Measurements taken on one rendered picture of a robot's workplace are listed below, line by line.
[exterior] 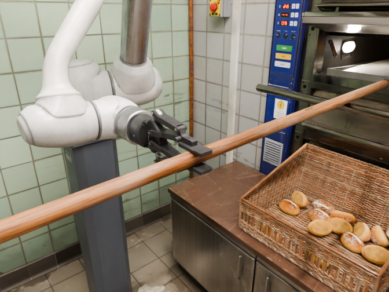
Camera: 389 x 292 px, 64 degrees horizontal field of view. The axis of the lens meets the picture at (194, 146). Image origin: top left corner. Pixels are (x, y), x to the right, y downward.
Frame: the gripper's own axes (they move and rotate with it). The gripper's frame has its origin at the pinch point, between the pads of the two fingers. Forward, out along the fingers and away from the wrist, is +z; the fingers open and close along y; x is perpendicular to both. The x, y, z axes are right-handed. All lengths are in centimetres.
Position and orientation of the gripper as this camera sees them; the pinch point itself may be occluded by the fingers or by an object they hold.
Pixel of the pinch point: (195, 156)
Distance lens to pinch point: 61.6
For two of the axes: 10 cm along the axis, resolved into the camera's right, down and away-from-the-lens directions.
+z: 6.4, 3.1, -7.1
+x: -7.7, 2.6, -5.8
